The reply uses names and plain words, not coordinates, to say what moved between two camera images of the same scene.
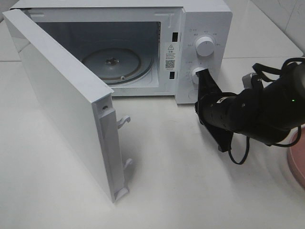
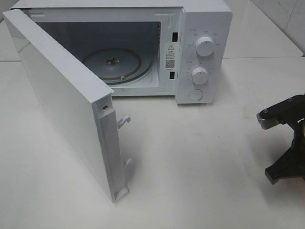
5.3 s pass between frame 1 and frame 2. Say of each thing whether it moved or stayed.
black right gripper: moved
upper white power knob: stayed
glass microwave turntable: stayed
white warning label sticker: stayed
